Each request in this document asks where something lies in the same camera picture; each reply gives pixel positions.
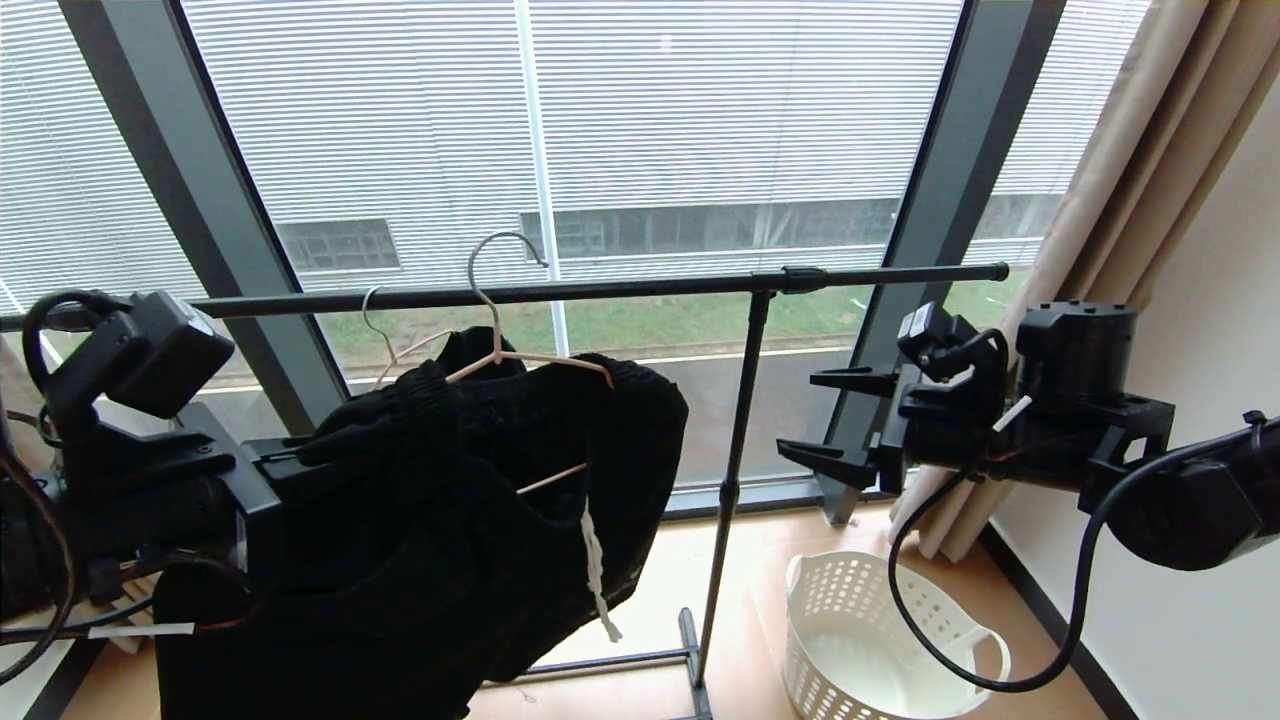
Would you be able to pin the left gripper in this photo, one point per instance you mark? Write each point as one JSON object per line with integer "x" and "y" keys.
{"x": 170, "y": 520}

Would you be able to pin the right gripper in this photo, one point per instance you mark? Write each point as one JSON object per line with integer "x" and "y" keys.
{"x": 950, "y": 430}

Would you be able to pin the pink clothes hanger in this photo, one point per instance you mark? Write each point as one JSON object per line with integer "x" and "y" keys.
{"x": 495, "y": 340}
{"x": 369, "y": 318}

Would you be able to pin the black garment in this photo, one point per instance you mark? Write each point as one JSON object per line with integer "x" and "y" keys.
{"x": 480, "y": 345}

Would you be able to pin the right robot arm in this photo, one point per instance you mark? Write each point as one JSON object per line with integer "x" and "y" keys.
{"x": 1080, "y": 360}

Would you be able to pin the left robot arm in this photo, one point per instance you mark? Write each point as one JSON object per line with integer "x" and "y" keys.
{"x": 20, "y": 550}

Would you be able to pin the black clothes rack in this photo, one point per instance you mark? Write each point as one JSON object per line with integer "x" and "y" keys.
{"x": 850, "y": 276}

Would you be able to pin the white laundry basket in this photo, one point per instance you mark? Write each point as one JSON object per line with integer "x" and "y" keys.
{"x": 850, "y": 600}

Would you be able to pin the window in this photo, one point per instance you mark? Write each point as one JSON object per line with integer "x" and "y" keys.
{"x": 700, "y": 120}

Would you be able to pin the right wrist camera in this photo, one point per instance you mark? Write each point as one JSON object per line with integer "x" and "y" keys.
{"x": 950, "y": 340}

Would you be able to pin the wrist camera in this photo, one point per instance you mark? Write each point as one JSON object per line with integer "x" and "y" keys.
{"x": 160, "y": 350}
{"x": 950, "y": 340}

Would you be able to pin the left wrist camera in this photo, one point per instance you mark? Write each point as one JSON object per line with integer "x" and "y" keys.
{"x": 160, "y": 350}

